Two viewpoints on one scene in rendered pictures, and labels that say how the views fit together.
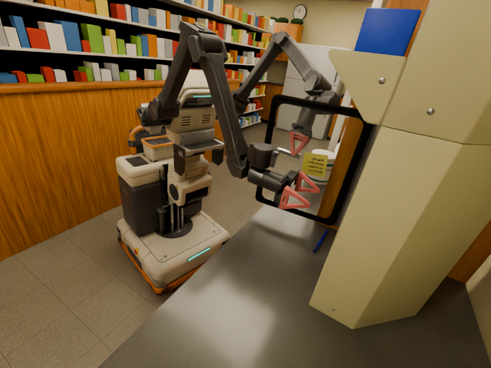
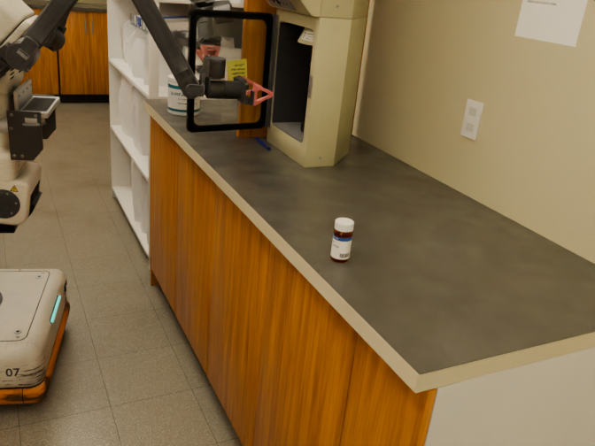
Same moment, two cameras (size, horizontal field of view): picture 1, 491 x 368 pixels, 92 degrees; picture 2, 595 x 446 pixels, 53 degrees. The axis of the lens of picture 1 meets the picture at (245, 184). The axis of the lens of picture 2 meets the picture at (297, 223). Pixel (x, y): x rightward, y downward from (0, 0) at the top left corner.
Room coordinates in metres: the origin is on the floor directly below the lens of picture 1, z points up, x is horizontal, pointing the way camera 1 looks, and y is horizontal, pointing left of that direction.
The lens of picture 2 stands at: (-0.69, 1.34, 1.54)
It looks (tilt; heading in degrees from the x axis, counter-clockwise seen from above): 23 degrees down; 305
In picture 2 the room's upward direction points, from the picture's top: 6 degrees clockwise
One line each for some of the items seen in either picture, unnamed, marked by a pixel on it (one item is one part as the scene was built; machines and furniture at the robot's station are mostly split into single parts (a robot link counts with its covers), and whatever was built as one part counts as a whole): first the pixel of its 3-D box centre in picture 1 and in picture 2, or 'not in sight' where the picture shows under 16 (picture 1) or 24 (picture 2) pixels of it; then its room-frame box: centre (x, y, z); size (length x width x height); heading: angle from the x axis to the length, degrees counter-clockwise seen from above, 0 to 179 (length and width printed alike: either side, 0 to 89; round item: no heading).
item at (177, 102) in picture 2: not in sight; (183, 94); (1.16, -0.38, 1.01); 0.13 x 0.13 x 0.15
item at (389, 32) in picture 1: (385, 37); not in sight; (0.64, -0.26, 1.55); 0.10 x 0.10 x 0.09; 63
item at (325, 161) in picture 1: (305, 163); (229, 73); (0.73, -0.19, 1.19); 0.30 x 0.01 x 0.40; 70
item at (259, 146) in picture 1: (253, 160); (204, 75); (0.67, -0.01, 1.20); 0.12 x 0.09 x 0.11; 50
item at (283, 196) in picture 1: (294, 196); (258, 93); (0.56, -0.14, 1.16); 0.09 x 0.07 x 0.07; 64
